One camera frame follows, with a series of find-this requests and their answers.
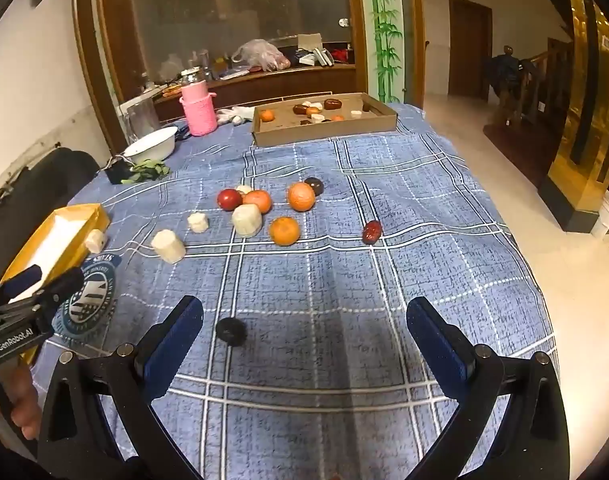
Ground golden pillar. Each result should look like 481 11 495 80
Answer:
537 0 609 233

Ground white bucket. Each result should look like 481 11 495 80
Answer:
591 191 609 238

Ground wooden framed glass partition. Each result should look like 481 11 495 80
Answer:
72 0 425 156

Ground small black box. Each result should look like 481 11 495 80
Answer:
104 160 132 185

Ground large banana piece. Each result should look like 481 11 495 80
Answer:
231 203 263 238

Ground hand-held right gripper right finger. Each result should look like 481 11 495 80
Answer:
406 296 570 480

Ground clear plastic bag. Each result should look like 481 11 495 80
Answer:
232 39 290 73

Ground clear plastic pitcher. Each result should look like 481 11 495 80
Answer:
118 95 161 146

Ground yellow cardboard box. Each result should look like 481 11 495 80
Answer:
0 203 110 366

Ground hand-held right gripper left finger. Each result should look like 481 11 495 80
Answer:
37 295 205 480

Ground dark round fruit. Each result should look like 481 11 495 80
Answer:
215 317 246 347

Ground wooden stair railing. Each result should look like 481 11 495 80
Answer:
485 37 585 126

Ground brown cardboard tray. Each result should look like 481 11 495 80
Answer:
252 92 399 147

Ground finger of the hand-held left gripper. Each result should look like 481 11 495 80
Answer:
32 267 85 313
0 265 43 306

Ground white enamel basin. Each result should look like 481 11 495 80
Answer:
123 126 179 165

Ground blue plaid tablecloth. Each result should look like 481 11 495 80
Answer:
32 102 558 480

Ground brown wooden door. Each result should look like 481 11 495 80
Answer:
449 0 494 98

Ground dark jacket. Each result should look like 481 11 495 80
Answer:
485 45 525 96

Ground person's left hand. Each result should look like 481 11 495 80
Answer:
0 359 43 441

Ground white gloves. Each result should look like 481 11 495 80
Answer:
215 106 255 126

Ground bamboo wall panel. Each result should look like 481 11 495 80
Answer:
359 0 410 103

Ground pink knitted bottle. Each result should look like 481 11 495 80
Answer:
179 67 218 137

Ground green leafy vegetable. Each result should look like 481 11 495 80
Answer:
120 159 170 184

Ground red tomato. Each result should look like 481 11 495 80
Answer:
217 188 243 212

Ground black chair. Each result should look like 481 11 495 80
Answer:
0 145 100 281

